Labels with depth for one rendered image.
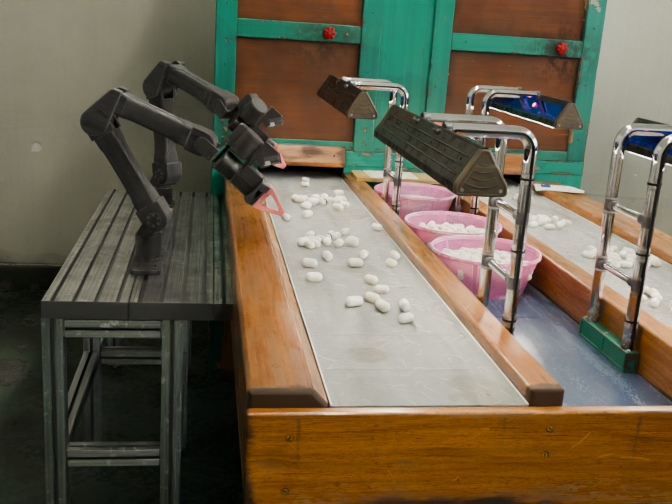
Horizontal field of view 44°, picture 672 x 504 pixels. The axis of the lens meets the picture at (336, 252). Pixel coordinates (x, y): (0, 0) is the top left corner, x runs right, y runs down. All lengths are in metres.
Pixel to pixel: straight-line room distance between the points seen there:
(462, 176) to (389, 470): 0.44
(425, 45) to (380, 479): 1.99
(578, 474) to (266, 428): 0.48
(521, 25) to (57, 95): 2.01
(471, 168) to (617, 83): 3.11
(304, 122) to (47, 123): 1.40
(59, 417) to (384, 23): 1.72
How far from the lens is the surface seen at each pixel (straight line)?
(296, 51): 2.92
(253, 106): 2.39
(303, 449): 1.22
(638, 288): 1.63
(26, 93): 3.94
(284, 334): 1.40
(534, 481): 1.34
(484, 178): 1.23
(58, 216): 4.00
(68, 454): 2.00
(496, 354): 1.42
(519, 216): 1.50
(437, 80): 3.01
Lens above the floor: 1.27
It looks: 15 degrees down
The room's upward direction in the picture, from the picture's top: 4 degrees clockwise
